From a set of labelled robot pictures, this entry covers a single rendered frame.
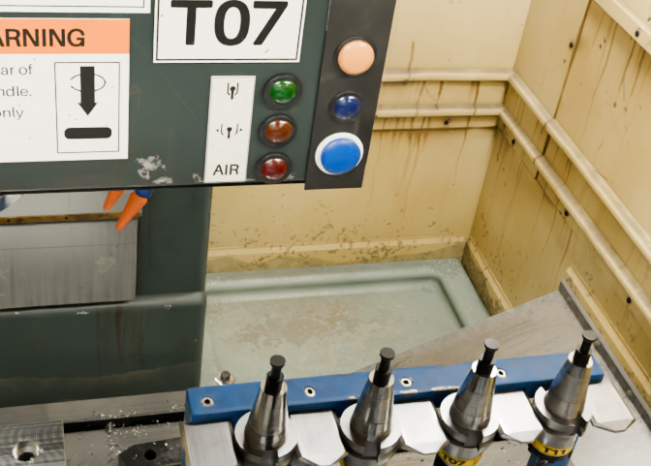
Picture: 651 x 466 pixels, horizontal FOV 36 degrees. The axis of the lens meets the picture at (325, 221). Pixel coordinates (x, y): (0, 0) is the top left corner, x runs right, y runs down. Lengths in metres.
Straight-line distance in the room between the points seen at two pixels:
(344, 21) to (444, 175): 1.49
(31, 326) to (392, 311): 0.82
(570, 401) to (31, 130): 0.65
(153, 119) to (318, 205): 1.42
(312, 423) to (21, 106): 0.51
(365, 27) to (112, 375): 1.19
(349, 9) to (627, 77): 1.08
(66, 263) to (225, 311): 0.60
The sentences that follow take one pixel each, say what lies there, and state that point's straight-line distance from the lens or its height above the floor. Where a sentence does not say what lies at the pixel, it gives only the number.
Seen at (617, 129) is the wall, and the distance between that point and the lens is 1.75.
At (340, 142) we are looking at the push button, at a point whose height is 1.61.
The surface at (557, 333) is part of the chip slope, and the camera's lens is 1.85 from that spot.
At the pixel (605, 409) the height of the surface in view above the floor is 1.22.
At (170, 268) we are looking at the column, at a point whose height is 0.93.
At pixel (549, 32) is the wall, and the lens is 1.94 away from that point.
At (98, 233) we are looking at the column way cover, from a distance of 1.56.
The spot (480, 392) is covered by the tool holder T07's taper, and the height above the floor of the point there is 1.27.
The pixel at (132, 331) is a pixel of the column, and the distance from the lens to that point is 1.72.
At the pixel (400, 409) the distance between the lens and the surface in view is 1.09.
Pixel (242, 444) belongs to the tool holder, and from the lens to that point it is 1.02.
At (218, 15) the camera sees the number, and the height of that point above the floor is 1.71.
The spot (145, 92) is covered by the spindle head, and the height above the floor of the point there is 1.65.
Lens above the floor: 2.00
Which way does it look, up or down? 36 degrees down
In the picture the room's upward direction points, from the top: 9 degrees clockwise
